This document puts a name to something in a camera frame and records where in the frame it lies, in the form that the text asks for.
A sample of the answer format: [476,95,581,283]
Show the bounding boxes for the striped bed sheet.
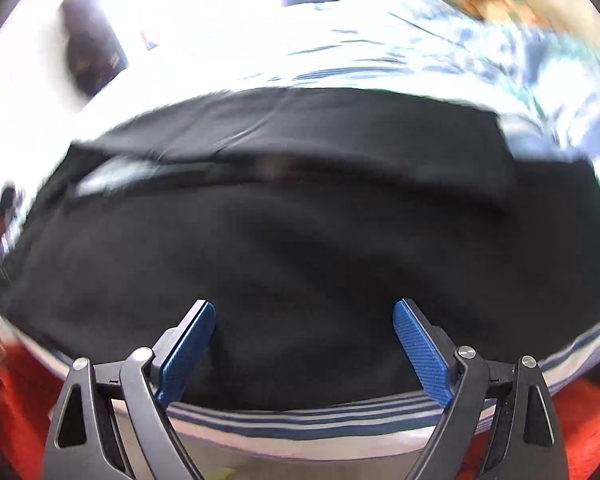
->
[0,0,600,456]

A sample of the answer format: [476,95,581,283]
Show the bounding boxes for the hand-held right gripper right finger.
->
[392,298,568,480]

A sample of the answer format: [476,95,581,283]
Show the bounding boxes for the black pants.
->
[0,86,600,411]

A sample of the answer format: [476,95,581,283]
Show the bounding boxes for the orange fluffy rug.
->
[0,335,600,480]

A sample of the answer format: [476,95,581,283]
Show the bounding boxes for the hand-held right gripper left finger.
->
[40,299,217,480]

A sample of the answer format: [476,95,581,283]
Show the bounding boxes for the dark hanging clothes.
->
[60,0,131,96]

